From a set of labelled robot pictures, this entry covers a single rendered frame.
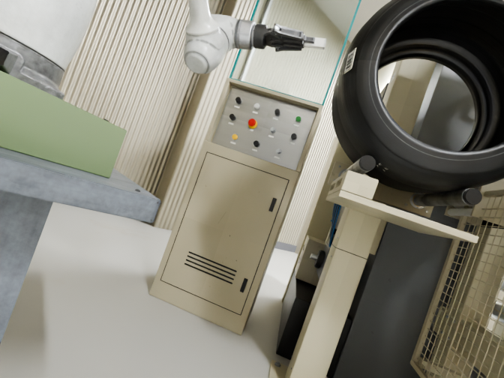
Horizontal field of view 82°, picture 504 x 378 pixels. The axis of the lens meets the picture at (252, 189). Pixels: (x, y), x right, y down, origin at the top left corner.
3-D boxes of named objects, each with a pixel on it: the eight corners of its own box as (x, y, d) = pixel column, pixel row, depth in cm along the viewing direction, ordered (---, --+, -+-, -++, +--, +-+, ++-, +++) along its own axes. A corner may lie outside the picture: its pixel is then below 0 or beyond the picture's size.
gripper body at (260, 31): (255, 17, 94) (283, 20, 92) (258, 32, 102) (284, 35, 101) (250, 39, 94) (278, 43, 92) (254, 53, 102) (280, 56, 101)
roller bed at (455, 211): (443, 214, 122) (466, 148, 123) (480, 226, 120) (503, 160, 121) (471, 215, 103) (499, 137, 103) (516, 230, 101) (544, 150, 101)
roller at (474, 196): (410, 196, 111) (422, 193, 110) (414, 208, 110) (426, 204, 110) (461, 190, 77) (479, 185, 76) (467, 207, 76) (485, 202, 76)
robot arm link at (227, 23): (242, 43, 106) (232, 60, 98) (202, 39, 109) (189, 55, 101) (242, 11, 98) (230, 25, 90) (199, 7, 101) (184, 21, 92)
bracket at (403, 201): (327, 184, 118) (334, 161, 119) (427, 217, 112) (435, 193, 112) (328, 183, 115) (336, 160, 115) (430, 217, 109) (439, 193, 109)
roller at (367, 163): (337, 178, 116) (343, 169, 115) (348, 184, 115) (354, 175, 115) (355, 165, 81) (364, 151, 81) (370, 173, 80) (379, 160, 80)
